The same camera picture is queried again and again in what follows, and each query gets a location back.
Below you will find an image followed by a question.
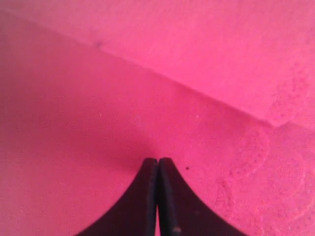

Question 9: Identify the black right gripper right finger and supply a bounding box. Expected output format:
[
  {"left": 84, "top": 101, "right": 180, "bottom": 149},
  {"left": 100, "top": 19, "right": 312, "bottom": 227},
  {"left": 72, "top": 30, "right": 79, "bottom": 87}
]
[{"left": 157, "top": 158, "right": 244, "bottom": 236}]

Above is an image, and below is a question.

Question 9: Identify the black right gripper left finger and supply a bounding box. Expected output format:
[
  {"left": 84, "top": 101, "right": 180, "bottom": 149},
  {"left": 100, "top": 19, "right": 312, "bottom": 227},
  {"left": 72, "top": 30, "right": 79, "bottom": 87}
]
[{"left": 78, "top": 158, "right": 158, "bottom": 236}]

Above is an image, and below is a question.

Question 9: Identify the red table cloth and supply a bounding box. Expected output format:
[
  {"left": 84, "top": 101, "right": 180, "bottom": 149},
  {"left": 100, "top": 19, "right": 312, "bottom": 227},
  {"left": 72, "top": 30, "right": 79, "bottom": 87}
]
[{"left": 0, "top": 0, "right": 315, "bottom": 236}]

